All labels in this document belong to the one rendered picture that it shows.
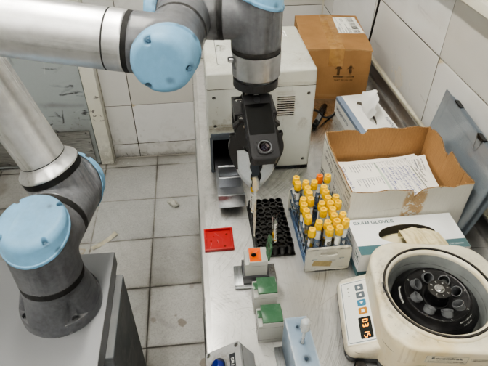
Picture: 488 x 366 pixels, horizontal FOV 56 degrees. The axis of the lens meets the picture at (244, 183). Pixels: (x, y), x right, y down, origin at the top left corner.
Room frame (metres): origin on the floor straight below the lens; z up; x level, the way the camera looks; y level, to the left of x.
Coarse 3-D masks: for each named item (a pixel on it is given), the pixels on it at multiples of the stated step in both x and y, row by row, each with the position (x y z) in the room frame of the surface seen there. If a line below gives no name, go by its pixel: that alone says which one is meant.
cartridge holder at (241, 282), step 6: (270, 264) 0.67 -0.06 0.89; (234, 270) 0.65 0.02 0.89; (240, 270) 0.65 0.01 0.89; (270, 270) 0.65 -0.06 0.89; (234, 276) 0.64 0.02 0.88; (240, 276) 0.64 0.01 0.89; (246, 276) 0.62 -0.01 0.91; (252, 276) 0.62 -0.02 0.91; (258, 276) 0.62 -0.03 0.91; (264, 276) 0.62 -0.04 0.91; (270, 276) 0.64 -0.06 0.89; (276, 276) 0.64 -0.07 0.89; (240, 282) 0.62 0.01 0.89; (246, 282) 0.61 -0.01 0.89; (276, 282) 0.62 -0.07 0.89; (240, 288) 0.61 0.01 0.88
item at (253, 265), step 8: (248, 248) 0.66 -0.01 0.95; (256, 248) 0.66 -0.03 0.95; (264, 248) 0.66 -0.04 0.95; (248, 256) 0.64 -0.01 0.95; (256, 256) 0.63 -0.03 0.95; (264, 256) 0.63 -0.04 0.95; (248, 264) 0.62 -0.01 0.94; (256, 264) 0.62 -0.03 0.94; (264, 264) 0.62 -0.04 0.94; (248, 272) 0.62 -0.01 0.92; (256, 272) 0.62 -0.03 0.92; (264, 272) 0.62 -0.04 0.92
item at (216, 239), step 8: (208, 232) 0.78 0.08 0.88; (216, 232) 0.78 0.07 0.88; (224, 232) 0.78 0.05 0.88; (208, 240) 0.75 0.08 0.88; (216, 240) 0.75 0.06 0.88; (224, 240) 0.75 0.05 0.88; (232, 240) 0.74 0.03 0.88; (208, 248) 0.72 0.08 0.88; (216, 248) 0.72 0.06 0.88; (224, 248) 0.72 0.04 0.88; (232, 248) 0.72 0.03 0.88
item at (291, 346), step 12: (288, 324) 0.46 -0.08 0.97; (300, 324) 0.46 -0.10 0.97; (288, 336) 0.44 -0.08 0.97; (300, 336) 0.44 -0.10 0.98; (276, 348) 0.47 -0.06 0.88; (288, 348) 0.43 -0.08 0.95; (300, 348) 0.42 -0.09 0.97; (312, 348) 0.42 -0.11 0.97; (276, 360) 0.45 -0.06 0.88; (288, 360) 0.42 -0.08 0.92; (300, 360) 0.39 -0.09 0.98; (312, 360) 0.39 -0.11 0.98
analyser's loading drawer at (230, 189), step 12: (216, 156) 1.03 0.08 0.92; (228, 156) 1.03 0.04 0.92; (216, 168) 0.98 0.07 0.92; (228, 168) 0.95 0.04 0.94; (216, 180) 0.93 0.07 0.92; (228, 180) 0.90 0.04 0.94; (240, 180) 0.90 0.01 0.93; (228, 192) 0.88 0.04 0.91; (240, 192) 0.88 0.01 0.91; (228, 204) 0.85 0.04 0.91; (240, 204) 0.85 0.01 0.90
